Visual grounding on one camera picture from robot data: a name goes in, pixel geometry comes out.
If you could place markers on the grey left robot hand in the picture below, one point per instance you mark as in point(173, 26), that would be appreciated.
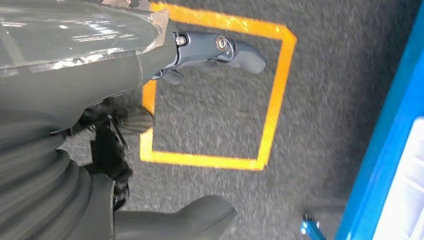
point(66, 66)

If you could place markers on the blue metal shelf rack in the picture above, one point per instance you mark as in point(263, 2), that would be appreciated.
point(381, 132)

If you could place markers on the white plastic bin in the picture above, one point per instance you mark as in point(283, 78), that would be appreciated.
point(407, 198)

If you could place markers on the yellow floor tape square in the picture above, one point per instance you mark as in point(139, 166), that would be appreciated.
point(275, 99)

